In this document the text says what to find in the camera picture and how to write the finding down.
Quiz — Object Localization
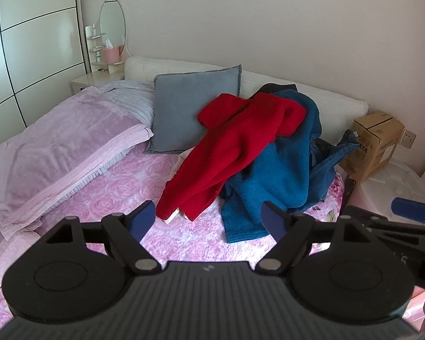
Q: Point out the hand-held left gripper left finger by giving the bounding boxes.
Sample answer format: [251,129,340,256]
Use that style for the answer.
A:
[42,200,162,276]

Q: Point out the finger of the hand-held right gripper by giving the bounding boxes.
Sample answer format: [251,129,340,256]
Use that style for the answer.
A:
[391,197,425,225]
[343,205,404,230]

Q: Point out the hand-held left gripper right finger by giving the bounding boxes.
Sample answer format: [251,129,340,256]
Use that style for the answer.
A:
[256,201,375,277]

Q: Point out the red knitted sweater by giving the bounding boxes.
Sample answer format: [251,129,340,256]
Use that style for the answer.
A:
[156,93,307,222]

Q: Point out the cream garment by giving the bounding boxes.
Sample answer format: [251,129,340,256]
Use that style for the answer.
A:
[164,148,199,225]

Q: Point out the white round table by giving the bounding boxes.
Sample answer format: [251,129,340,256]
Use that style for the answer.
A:
[350,156,425,222]

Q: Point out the blue fleece sweater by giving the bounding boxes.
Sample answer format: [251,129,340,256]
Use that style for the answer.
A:
[220,90,323,244]

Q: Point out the blue denim jeans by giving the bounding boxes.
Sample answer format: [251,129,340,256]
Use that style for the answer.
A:
[306,129,360,202]

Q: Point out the cardboard box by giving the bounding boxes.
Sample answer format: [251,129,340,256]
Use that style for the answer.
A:
[340,110,406,184]

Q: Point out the pink folded quilt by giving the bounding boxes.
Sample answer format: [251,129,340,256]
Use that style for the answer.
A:
[0,86,154,239]

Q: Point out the white padded headboard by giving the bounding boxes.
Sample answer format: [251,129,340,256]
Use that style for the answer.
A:
[124,56,369,146]

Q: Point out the grey pillow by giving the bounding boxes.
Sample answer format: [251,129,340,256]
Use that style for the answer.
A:
[144,65,243,154]

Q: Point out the striped folded quilt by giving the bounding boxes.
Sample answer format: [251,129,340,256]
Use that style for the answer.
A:
[50,81,156,204]

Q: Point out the dark grey garment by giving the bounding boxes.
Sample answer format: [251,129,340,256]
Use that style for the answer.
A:
[258,83,299,97]

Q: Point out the white dressing table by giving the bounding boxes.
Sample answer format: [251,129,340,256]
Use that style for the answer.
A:
[71,69,125,95]

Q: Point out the pink tissue box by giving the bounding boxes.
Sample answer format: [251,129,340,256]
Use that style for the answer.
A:
[103,39,120,63]

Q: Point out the white vanity shelf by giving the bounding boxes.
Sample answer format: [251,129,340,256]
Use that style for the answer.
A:
[85,25,126,73]

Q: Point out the oval mirror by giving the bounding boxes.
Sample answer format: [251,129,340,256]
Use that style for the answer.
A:
[98,0,126,55]

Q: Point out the white wardrobe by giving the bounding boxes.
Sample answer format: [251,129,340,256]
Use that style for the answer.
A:
[0,0,93,153]

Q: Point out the wall socket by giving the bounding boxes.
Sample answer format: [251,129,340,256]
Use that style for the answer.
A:
[400,129,417,149]

